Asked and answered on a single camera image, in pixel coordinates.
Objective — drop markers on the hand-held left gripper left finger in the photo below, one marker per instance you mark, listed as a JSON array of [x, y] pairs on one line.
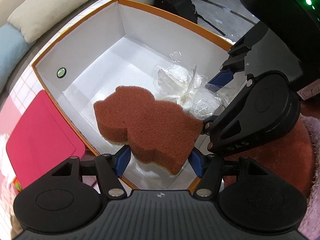
[[123, 159]]

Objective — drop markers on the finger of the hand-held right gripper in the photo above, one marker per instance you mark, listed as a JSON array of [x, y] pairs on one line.
[[225, 122], [222, 78]]

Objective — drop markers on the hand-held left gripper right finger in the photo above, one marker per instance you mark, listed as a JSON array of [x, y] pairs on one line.
[[196, 163]]

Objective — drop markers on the clear plastic bag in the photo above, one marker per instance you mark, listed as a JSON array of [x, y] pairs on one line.
[[180, 80]]

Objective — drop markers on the brown sponge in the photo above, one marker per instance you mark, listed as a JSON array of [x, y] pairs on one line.
[[150, 125]]

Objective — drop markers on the orange cardboard box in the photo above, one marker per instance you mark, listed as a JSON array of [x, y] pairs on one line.
[[95, 62]]

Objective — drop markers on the white tissue paper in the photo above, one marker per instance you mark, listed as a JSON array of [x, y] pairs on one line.
[[5, 155]]

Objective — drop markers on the rust red plush cushion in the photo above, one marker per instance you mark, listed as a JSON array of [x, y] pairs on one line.
[[287, 155]]

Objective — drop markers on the red box lid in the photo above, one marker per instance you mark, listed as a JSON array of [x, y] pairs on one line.
[[37, 135]]

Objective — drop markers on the pink fuzzy cloth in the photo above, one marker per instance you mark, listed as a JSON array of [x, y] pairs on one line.
[[313, 180]]

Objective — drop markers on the checked printed tablecloth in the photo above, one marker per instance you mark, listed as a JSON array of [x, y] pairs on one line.
[[25, 90]]

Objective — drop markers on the blue pillow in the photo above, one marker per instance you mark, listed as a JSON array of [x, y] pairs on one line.
[[10, 55]]

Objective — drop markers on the beige pillow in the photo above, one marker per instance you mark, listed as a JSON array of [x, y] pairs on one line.
[[50, 5]]

